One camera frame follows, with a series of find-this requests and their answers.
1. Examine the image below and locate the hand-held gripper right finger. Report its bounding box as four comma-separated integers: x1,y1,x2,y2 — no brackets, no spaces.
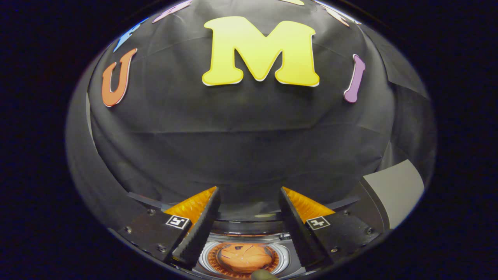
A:
279,187,380,271

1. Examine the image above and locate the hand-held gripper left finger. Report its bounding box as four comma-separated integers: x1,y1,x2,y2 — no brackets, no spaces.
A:
116,186,221,270

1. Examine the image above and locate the orange garment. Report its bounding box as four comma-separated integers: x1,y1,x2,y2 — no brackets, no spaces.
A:
220,244,273,273

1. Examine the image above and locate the grey cabinet with dark top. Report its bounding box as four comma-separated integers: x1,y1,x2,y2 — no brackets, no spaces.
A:
360,159,424,231

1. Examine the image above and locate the black backdrop cloth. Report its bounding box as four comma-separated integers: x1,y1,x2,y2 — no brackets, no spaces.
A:
65,0,437,234

